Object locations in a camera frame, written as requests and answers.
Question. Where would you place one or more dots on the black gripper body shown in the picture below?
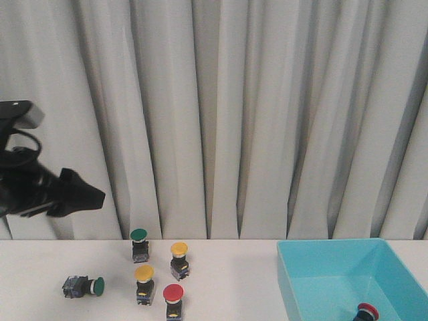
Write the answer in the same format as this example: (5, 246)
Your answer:
(27, 183)

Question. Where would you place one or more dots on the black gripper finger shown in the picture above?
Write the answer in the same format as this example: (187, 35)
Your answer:
(71, 194)

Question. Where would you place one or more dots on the yellow push button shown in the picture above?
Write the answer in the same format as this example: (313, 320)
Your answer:
(179, 265)
(144, 284)

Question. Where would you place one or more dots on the red push button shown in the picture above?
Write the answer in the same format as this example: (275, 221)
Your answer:
(366, 312)
(173, 296)

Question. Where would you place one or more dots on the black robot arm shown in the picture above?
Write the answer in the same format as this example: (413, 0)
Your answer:
(28, 188)

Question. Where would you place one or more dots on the light blue plastic box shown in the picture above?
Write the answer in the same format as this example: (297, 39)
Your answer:
(327, 279)

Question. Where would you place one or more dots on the upright green push button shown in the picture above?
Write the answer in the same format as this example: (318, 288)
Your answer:
(140, 246)

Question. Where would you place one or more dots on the lying green push button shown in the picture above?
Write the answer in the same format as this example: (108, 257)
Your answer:
(79, 286)

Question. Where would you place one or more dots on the white pleated curtain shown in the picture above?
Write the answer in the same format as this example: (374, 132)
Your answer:
(227, 119)

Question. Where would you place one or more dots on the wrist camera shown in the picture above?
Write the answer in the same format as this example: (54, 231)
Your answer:
(21, 114)

